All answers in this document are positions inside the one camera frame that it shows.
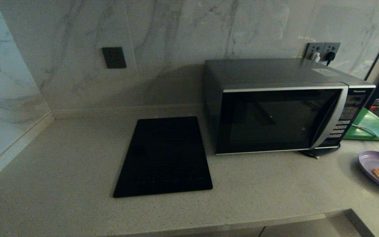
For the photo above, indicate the silver black microwave oven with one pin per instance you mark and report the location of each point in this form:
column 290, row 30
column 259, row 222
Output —
column 268, row 72

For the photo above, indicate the black induction cooktop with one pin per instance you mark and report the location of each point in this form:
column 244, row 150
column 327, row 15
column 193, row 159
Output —
column 164, row 158

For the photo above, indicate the white power plug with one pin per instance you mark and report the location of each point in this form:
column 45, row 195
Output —
column 315, row 57

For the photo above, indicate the black power plug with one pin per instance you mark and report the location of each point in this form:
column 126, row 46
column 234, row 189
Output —
column 330, row 56

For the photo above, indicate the green cutting board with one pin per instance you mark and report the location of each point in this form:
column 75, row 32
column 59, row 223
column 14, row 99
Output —
column 373, row 126

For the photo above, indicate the dark single wall socket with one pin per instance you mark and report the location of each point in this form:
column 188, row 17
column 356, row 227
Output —
column 114, row 57

